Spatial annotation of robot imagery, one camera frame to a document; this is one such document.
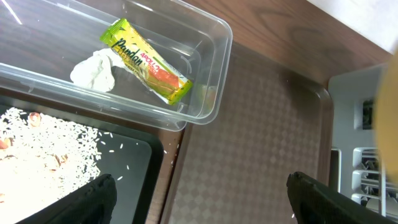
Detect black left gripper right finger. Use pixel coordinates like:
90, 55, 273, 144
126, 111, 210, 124
286, 172, 395, 224

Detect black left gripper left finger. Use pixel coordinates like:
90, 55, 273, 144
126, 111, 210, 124
18, 174, 117, 224

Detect rice leftovers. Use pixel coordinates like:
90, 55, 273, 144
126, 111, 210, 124
1, 106, 116, 223

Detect yellow plate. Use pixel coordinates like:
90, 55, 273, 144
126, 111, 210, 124
374, 52, 397, 184

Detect white napkin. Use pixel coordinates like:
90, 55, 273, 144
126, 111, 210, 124
70, 48, 127, 92

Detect green orange snack wrapper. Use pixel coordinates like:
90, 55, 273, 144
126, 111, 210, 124
100, 18, 193, 105

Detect grey plastic dishwasher rack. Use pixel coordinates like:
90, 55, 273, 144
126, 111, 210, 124
328, 65, 397, 222

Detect clear plastic waste bin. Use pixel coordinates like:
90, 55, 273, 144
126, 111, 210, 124
1, 0, 233, 131

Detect black plastic tray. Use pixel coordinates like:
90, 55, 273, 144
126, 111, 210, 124
1, 95, 164, 224

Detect brown plastic serving tray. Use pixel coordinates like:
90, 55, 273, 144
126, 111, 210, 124
161, 43, 333, 223

